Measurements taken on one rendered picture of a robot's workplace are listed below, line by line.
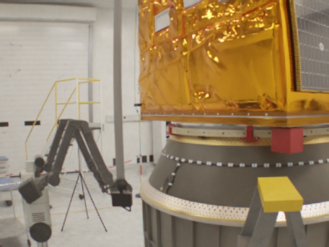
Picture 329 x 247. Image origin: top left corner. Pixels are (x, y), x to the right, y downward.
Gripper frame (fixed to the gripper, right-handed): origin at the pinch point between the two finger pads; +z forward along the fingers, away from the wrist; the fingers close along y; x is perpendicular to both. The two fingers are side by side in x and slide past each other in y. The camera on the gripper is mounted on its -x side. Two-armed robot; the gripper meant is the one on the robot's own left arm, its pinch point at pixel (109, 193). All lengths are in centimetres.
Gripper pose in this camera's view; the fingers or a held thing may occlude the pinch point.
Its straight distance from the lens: 253.0
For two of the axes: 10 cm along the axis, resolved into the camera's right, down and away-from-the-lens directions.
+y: -4.5, -0.2, 8.9
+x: -7.6, 5.3, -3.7
